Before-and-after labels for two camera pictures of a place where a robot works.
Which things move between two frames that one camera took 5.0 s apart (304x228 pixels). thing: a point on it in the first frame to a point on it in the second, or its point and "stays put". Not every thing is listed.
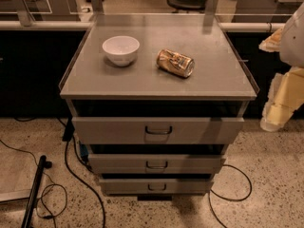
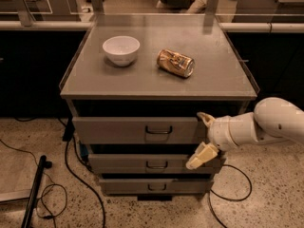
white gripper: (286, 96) to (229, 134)
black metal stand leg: (31, 201) stays put
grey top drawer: (158, 131) stays put
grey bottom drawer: (156, 186) stays put
